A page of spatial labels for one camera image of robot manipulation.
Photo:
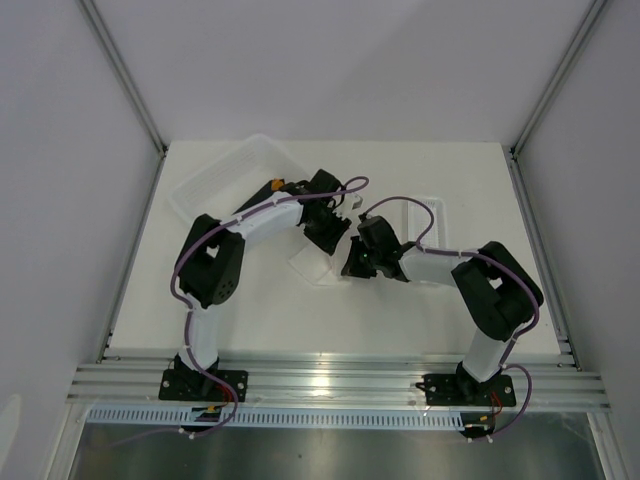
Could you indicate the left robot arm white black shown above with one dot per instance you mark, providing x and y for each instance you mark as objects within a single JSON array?
[{"x": 208, "y": 269}]

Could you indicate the aluminium mounting rail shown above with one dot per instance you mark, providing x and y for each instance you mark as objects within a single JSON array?
[{"x": 338, "y": 381}]

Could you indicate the dark navy rolled napkin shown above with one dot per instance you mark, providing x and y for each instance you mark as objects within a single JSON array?
[{"x": 262, "y": 194}]

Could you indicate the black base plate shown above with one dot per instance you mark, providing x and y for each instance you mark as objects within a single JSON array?
[
  {"x": 451, "y": 390},
  {"x": 191, "y": 386}
]

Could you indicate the right side aluminium rail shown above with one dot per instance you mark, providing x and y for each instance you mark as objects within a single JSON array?
[{"x": 557, "y": 309}]

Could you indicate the white paper napkin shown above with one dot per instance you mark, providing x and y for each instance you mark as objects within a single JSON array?
[{"x": 317, "y": 267}]

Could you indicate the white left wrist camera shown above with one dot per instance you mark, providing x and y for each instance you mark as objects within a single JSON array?
[{"x": 351, "y": 202}]

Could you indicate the aluminium frame post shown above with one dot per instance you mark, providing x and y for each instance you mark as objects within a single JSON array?
[
  {"x": 570, "y": 56},
  {"x": 121, "y": 72}
]

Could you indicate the white slotted cable duct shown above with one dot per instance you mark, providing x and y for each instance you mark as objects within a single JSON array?
[{"x": 410, "y": 420}]

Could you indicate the right aluminium frame post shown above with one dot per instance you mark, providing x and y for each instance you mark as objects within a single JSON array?
[{"x": 570, "y": 56}]

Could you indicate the small white utensil tray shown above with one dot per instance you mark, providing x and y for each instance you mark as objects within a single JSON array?
[{"x": 417, "y": 219}]

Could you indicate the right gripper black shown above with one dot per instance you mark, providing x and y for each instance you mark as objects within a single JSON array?
[{"x": 352, "y": 268}]

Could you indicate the large white plastic basket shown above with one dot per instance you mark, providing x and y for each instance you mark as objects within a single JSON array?
[{"x": 225, "y": 183}]

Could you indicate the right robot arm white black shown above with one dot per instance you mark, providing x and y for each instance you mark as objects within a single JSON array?
[{"x": 502, "y": 299}]

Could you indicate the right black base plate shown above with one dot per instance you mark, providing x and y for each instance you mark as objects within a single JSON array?
[{"x": 451, "y": 390}]

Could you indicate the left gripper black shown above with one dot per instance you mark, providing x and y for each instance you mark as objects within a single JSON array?
[{"x": 330, "y": 240}]

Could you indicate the left aluminium frame post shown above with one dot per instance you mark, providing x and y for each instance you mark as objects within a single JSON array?
[{"x": 121, "y": 72}]

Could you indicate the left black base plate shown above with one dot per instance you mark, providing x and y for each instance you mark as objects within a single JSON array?
[{"x": 191, "y": 386}]

